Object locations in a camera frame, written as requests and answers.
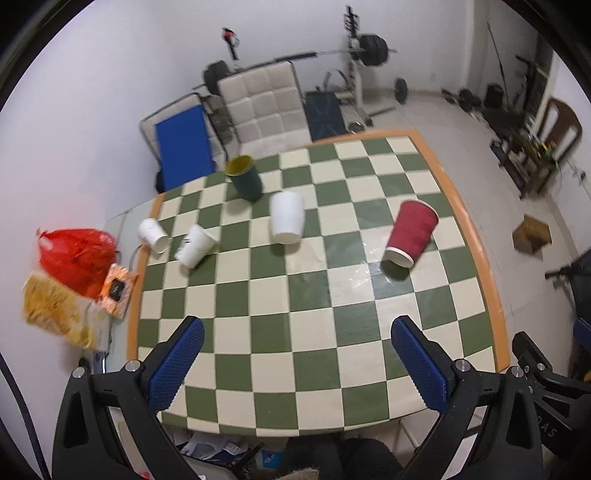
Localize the red ribbed paper cup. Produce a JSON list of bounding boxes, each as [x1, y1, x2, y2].
[[384, 200, 439, 269]]

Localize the small white paper cup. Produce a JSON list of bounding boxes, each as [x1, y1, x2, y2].
[[137, 218, 169, 255]]

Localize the white printed paper cup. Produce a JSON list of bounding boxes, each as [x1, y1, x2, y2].
[[174, 224, 216, 269]]

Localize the plain white foam cup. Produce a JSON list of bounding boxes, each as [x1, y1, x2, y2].
[[270, 191, 305, 245]]

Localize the dark green cup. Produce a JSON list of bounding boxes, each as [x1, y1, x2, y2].
[[225, 155, 263, 202]]

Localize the black stroller with clothes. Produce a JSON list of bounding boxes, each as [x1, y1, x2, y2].
[[545, 250, 591, 384]]

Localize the yellow white snack package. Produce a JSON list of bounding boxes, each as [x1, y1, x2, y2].
[[23, 271, 111, 352]]

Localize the orange wet wipes pack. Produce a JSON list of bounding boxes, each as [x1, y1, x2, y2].
[[98, 264, 138, 319]]

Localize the brown cardboard box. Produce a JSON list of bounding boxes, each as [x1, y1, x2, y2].
[[512, 215, 552, 255]]

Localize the red plastic bag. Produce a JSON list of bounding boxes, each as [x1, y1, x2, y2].
[[37, 229, 116, 300]]

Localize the brown wooden chair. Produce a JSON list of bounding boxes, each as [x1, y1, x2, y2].
[[506, 97, 583, 199]]

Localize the blue folding mat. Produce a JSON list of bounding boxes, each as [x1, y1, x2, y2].
[[155, 105, 215, 191]]

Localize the beige quilted cushion chair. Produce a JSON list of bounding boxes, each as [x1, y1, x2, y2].
[[218, 62, 311, 158]]

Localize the barbell weight rack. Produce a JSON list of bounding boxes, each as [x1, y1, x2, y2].
[[198, 6, 397, 127]]

